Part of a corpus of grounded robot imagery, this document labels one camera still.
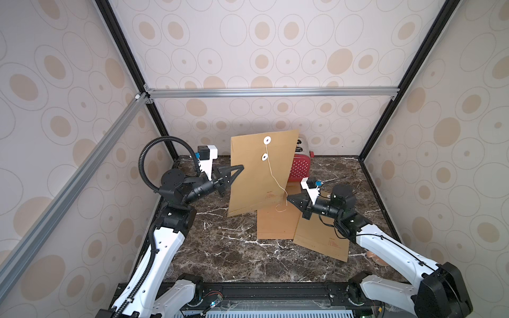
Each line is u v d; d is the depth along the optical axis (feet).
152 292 1.35
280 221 3.08
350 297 2.34
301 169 3.28
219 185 1.72
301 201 2.25
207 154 1.66
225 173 1.80
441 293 1.29
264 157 2.02
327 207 2.13
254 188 2.00
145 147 1.29
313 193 2.12
